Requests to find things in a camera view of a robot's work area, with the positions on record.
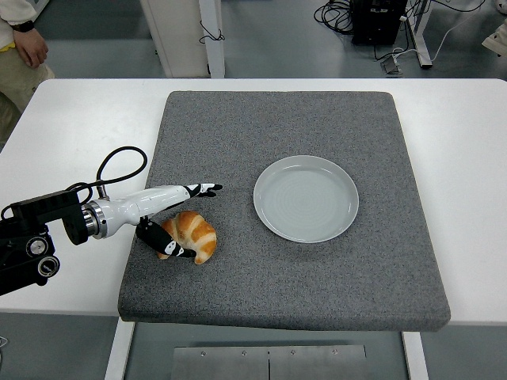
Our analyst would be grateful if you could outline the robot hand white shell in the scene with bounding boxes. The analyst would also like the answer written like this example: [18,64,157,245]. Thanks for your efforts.
[98,182,223,260]

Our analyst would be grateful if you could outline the golden croissant bread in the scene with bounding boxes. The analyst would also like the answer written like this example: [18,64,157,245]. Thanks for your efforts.
[157,210,218,265]

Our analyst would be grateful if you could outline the grey round plate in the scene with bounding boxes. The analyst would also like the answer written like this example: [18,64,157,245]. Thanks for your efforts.
[253,154,360,244]

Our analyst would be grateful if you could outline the grey felt mat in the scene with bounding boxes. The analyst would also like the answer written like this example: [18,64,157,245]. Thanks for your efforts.
[117,90,452,333]

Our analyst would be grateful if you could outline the white table leg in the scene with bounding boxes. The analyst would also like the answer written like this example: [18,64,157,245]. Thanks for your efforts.
[104,316,136,380]
[402,330,430,380]

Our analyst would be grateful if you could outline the beige cabinet panel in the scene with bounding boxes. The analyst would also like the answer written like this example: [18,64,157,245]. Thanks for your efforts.
[140,0,211,78]

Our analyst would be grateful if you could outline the person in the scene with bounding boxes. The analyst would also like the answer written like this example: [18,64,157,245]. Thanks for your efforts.
[0,0,55,146]

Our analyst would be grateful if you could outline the person's hand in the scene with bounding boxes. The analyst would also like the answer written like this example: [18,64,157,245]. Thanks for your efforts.
[13,28,49,69]

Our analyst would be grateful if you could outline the grey foot pedal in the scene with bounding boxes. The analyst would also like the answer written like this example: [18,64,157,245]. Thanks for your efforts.
[380,55,404,75]

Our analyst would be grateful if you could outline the black computer case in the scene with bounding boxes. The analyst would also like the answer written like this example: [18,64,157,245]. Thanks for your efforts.
[350,0,409,45]

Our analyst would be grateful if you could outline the white desk leg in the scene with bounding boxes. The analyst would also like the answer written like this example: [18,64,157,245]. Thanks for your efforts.
[407,0,433,69]

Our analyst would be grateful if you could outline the white square post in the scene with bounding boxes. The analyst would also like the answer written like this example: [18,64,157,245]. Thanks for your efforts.
[199,0,227,79]

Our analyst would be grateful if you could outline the thin black looped cable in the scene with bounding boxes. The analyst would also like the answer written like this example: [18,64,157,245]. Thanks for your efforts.
[199,19,226,43]

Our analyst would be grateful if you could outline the black cable bundle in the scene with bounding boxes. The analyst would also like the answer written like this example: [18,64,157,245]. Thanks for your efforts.
[314,0,356,36]

